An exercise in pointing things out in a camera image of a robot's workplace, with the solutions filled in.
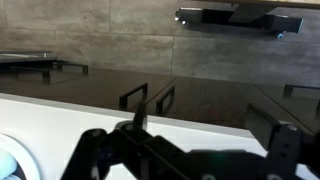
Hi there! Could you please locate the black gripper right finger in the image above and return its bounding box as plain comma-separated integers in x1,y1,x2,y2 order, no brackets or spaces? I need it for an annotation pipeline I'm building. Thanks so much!
244,102,320,180

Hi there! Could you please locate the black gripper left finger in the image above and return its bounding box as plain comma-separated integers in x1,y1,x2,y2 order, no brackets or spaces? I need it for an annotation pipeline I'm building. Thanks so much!
60,101,188,180

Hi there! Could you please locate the round white cup tray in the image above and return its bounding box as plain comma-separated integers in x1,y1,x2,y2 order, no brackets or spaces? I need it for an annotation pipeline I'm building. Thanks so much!
0,133,43,180

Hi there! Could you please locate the dark lower cabinet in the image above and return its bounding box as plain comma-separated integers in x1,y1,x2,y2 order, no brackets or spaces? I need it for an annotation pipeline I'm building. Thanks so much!
0,49,320,135

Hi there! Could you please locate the black base with casters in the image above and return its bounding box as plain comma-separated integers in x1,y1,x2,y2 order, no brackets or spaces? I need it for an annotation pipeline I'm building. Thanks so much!
174,5,305,39

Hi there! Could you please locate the black lower cabinet handle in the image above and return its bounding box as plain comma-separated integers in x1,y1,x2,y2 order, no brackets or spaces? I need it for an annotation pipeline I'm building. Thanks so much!
118,82,149,112
155,85,176,116
41,62,90,85

